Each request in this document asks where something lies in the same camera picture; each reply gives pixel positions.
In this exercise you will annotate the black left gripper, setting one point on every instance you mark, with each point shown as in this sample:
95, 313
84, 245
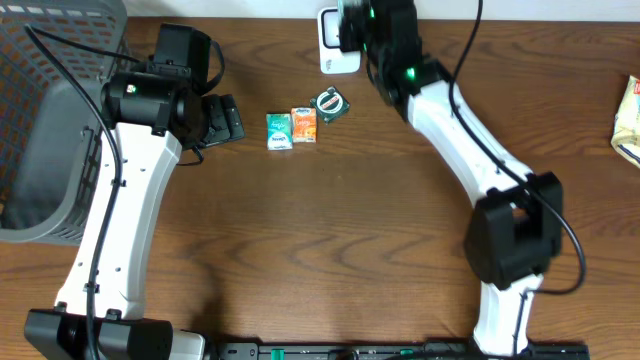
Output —
227, 121

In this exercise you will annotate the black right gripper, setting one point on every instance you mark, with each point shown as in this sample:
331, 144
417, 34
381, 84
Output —
346, 19

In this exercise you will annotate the teal Kleenex tissue pack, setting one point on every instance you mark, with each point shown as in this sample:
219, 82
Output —
279, 132

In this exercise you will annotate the orange Kleenex tissue pack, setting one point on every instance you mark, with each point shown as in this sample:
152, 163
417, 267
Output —
304, 121

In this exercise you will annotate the dark green round-label box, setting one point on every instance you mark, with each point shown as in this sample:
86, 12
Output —
330, 104

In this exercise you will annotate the cream wet wipes bag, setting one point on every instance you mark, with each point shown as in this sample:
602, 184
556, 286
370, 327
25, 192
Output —
625, 137

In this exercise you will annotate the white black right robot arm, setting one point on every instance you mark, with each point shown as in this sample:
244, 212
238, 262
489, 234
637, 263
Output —
513, 234

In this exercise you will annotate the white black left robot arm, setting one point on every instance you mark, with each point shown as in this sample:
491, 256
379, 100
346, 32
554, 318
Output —
148, 115

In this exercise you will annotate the grey plastic basket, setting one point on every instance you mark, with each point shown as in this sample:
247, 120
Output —
50, 140

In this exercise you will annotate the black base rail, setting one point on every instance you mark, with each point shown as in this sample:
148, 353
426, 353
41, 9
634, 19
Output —
429, 350

